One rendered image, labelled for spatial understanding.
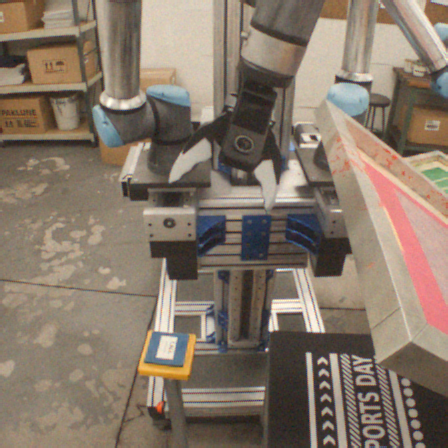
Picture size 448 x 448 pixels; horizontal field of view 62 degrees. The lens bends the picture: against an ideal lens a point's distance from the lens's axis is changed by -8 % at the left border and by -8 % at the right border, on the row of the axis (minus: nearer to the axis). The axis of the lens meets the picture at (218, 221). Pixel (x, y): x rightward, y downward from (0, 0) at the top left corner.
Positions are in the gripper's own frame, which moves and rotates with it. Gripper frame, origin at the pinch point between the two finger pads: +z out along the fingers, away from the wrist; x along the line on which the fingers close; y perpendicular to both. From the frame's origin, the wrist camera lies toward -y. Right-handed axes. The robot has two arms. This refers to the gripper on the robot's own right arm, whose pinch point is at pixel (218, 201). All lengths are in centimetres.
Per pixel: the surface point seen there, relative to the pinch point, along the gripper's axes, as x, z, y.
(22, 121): 206, 187, 328
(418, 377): -19.1, -7.9, -29.2
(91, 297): 44, 169, 114
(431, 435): -63, 37, -8
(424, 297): -26.3, -5.5, -14.7
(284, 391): -31, 47, 3
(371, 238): -15.1, -11.2, -15.1
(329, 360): -42, 44, 13
